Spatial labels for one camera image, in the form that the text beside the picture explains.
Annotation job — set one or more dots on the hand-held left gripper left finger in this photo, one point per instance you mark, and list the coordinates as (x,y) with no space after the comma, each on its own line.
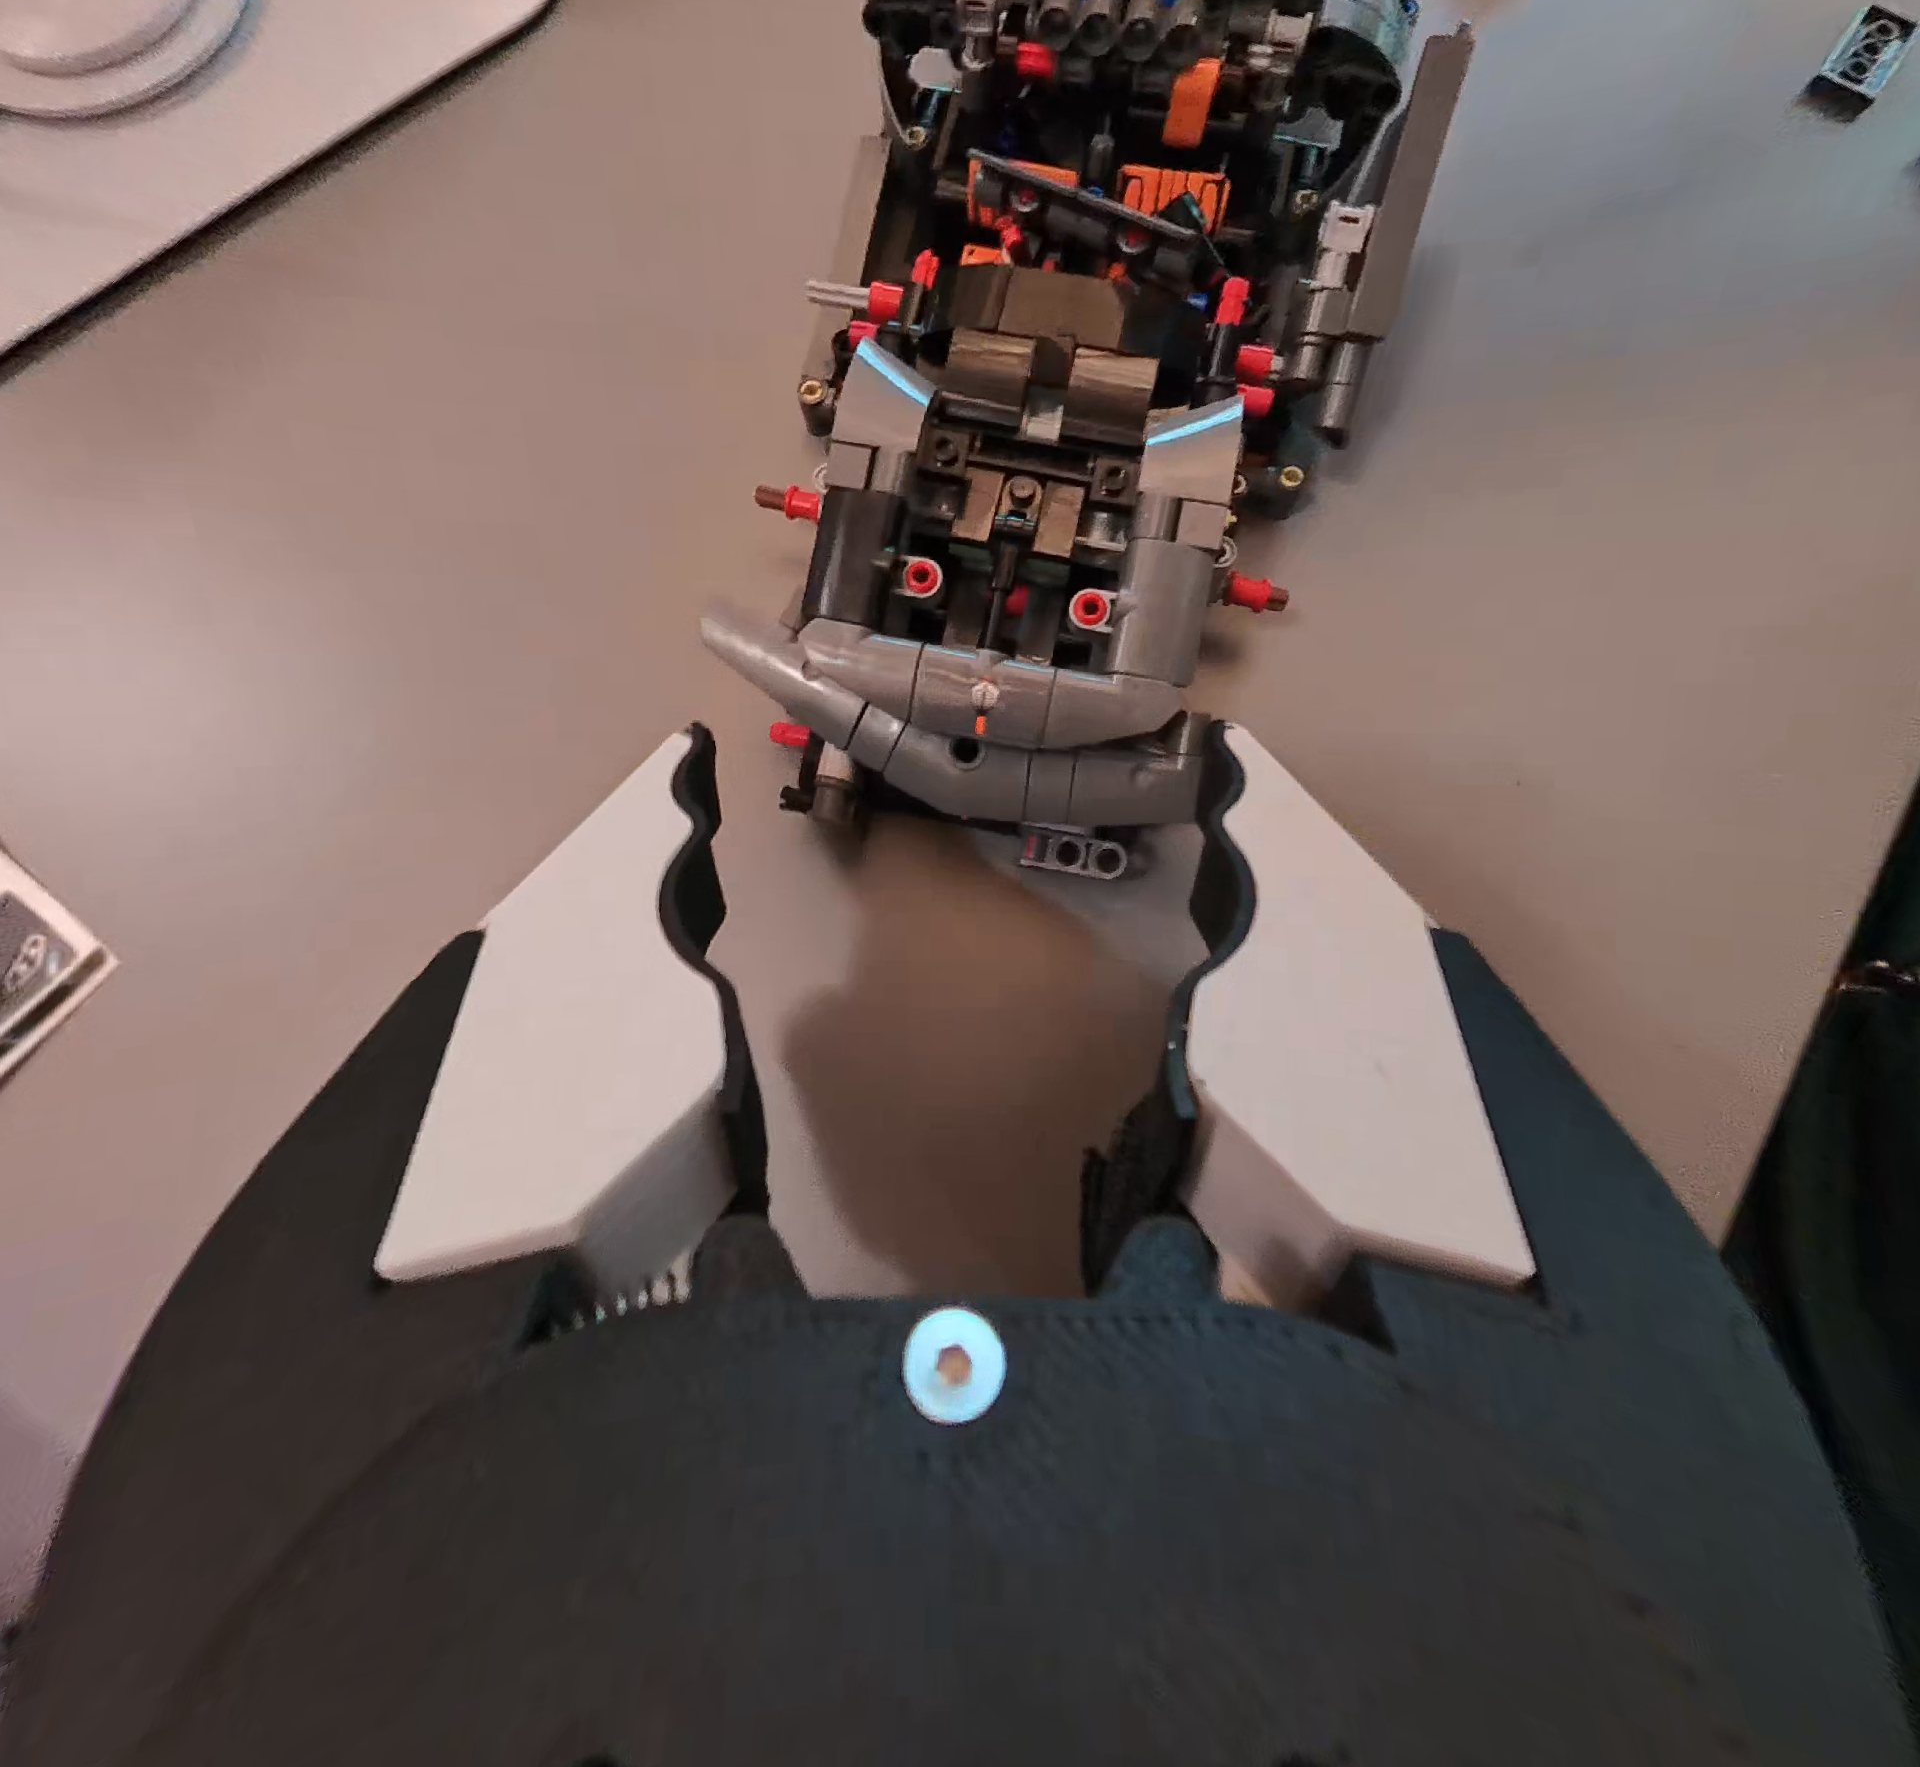
(570,1018)

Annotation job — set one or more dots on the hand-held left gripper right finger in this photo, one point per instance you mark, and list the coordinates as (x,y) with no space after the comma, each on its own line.
(1321,1048)

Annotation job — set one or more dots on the grey black lego car model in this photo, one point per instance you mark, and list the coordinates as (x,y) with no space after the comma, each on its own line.
(1034,446)

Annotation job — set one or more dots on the lego sticker sheet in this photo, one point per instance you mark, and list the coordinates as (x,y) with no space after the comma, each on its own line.
(44,964)

